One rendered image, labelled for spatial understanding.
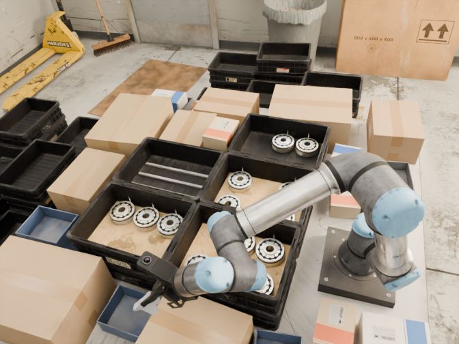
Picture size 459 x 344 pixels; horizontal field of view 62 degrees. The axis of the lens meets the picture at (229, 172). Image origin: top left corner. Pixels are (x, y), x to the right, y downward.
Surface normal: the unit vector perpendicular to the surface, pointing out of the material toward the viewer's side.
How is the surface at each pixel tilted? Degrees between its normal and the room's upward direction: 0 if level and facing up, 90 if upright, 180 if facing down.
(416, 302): 0
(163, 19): 90
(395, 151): 90
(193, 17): 90
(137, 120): 0
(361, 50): 75
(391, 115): 0
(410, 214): 86
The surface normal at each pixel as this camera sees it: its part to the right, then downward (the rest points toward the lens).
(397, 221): 0.29, 0.60
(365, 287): -0.03, -0.69
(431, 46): -0.33, 0.47
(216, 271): 0.58, -0.33
